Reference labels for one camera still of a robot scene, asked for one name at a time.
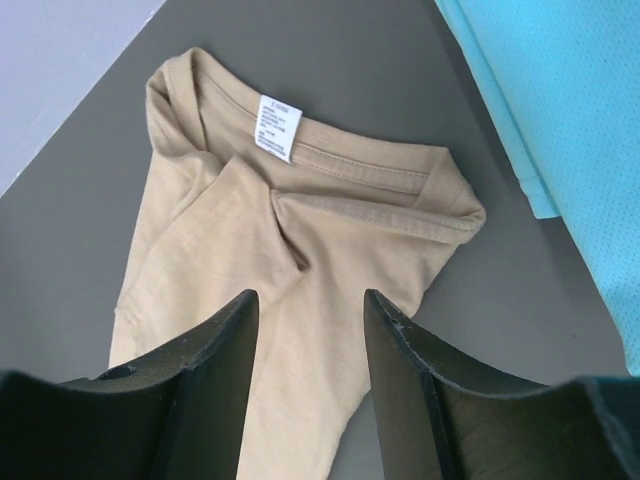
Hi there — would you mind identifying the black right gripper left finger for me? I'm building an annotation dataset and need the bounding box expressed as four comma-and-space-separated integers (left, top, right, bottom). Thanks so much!
1, 290, 259, 479

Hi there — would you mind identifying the beige t shirt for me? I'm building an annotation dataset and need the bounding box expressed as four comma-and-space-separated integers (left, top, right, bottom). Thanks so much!
109, 48, 486, 479

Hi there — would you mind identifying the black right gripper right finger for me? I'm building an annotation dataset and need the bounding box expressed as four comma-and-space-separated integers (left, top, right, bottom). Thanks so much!
364, 290, 639, 479

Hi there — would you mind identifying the folded turquoise t shirt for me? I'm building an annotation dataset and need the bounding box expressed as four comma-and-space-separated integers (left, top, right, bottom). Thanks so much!
437, 1, 639, 375

